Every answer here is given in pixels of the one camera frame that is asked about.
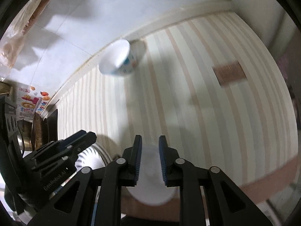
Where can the white bowl with flower pattern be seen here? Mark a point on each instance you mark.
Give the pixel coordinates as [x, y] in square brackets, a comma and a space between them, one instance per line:
[121, 57]

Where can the plain white bowl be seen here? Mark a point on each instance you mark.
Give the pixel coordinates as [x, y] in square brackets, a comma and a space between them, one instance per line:
[150, 189]

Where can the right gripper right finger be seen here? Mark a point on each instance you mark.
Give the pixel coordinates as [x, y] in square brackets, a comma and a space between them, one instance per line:
[207, 196]

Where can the black camera box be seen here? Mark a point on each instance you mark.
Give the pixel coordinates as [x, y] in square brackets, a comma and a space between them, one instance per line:
[9, 126]

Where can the clear plastic bag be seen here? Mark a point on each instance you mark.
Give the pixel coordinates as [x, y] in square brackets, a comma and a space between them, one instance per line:
[13, 39]

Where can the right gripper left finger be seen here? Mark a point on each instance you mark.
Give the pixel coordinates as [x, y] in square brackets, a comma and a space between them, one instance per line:
[93, 197]

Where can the colourful fruit sticker sheet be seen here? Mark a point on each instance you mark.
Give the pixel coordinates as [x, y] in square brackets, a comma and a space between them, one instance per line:
[30, 100]

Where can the white ribbed plate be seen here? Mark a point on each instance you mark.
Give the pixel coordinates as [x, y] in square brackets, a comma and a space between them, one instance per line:
[95, 156]

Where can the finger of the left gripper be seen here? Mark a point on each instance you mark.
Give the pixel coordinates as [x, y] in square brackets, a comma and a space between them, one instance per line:
[54, 151]

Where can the striped table mat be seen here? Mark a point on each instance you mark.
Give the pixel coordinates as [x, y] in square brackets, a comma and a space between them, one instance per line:
[247, 128]

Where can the brown mat label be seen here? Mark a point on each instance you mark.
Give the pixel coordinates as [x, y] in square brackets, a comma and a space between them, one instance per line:
[229, 73]

